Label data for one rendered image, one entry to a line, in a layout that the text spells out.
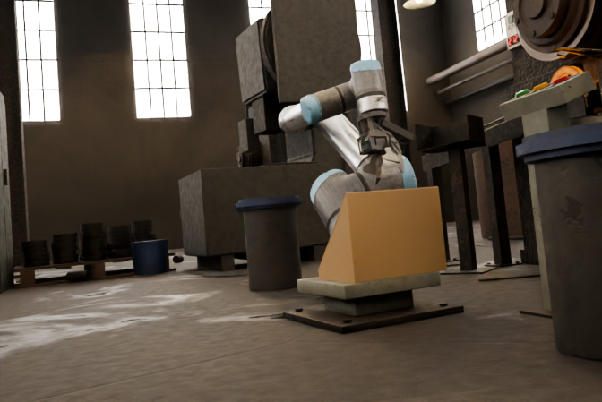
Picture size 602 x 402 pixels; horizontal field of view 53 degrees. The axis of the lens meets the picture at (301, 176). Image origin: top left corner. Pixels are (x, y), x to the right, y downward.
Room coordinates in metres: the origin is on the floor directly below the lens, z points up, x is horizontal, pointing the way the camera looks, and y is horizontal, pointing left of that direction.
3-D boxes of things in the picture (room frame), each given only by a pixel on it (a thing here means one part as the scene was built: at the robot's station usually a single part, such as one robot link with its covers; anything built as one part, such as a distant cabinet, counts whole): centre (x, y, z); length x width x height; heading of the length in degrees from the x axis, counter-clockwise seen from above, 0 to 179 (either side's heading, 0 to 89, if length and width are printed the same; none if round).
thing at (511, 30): (2.85, -1.13, 1.15); 0.26 x 0.02 x 0.18; 19
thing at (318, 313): (1.87, -0.17, 0.04); 0.40 x 0.40 x 0.08; 25
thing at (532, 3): (2.46, -1.05, 1.12); 0.28 x 0.06 x 0.28; 19
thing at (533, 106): (1.62, -0.67, 0.31); 0.24 x 0.16 x 0.62; 19
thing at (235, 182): (4.88, 0.40, 0.39); 1.03 x 0.83 x 0.79; 113
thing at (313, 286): (1.87, -0.17, 0.10); 0.32 x 0.32 x 0.04; 25
